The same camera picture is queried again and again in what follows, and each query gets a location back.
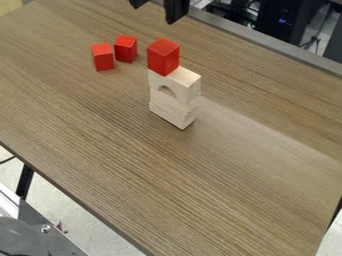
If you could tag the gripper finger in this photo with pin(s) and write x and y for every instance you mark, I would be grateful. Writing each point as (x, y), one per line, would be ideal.
(175, 10)
(137, 3)

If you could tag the red cube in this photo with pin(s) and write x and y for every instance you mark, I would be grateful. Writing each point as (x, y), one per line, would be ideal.
(103, 56)
(163, 57)
(125, 48)

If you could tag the wooden arch block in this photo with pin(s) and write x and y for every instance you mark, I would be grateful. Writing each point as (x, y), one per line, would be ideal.
(182, 84)

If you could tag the flat wooden block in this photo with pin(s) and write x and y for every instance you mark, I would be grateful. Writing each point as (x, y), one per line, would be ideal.
(174, 114)

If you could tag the black computer tower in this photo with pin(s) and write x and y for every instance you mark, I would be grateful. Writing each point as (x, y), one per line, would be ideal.
(281, 18)

